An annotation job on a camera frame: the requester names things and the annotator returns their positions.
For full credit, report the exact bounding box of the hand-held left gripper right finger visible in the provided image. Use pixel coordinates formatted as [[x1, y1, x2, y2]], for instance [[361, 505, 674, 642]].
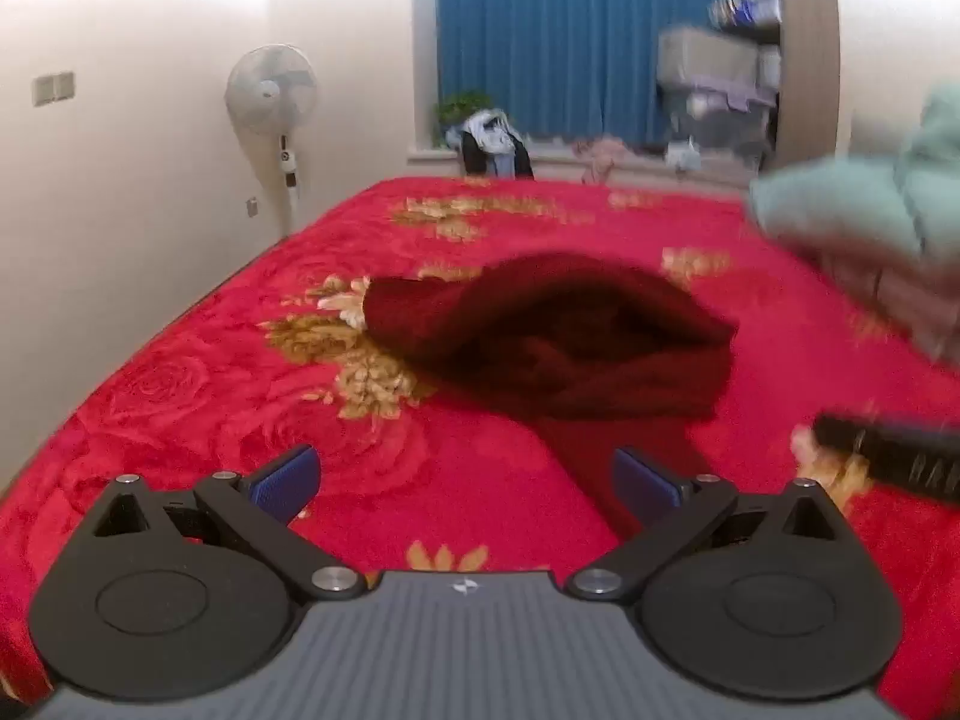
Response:
[[566, 448, 853, 601]]

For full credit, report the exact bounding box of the red floral blanket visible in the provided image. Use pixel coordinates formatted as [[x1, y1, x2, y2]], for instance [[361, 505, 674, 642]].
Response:
[[0, 176, 960, 720]]

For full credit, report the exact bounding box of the white standing fan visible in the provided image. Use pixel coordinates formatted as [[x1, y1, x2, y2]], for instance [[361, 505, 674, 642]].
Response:
[[225, 43, 320, 241]]

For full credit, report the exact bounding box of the pile of clothes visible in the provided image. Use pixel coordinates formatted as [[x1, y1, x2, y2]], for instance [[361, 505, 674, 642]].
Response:
[[446, 111, 535, 181]]

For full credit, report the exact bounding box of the blue curtain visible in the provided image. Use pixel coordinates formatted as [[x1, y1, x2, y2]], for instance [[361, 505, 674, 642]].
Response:
[[436, 0, 740, 147]]

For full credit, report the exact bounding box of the person's right forearm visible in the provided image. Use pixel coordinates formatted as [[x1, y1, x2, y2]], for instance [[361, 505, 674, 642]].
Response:
[[748, 86, 960, 368]]

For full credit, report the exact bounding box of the wooden wardrobe panel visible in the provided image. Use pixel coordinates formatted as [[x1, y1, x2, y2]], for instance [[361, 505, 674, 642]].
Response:
[[776, 0, 860, 170]]

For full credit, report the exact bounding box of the clear storage bin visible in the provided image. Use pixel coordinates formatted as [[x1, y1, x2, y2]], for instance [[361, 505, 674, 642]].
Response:
[[666, 90, 773, 173]]

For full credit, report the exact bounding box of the clear lidded storage box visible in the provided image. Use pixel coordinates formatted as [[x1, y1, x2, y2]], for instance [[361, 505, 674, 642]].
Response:
[[658, 26, 781, 95]]

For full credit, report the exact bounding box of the pink cloth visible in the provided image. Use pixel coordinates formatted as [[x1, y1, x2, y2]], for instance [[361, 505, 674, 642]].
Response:
[[574, 136, 638, 185]]

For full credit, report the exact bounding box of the green potted plant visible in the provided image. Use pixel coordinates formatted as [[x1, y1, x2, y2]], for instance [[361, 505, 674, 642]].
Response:
[[435, 91, 496, 147]]

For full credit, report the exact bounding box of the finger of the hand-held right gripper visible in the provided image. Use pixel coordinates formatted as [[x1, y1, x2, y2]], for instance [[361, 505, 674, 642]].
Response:
[[814, 411, 899, 482]]

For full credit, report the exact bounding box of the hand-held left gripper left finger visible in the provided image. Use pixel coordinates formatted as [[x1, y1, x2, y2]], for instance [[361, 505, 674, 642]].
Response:
[[90, 444, 368, 602]]

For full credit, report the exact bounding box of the dark red knit sweater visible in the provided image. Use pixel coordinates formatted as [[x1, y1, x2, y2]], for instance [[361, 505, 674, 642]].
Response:
[[360, 251, 740, 541]]

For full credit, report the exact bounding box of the wall switch plate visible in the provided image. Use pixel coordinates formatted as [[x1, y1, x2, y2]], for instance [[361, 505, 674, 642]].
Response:
[[31, 71, 76, 107]]

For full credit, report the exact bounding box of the white windowsill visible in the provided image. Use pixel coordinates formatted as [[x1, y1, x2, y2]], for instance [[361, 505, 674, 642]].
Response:
[[407, 144, 755, 190]]

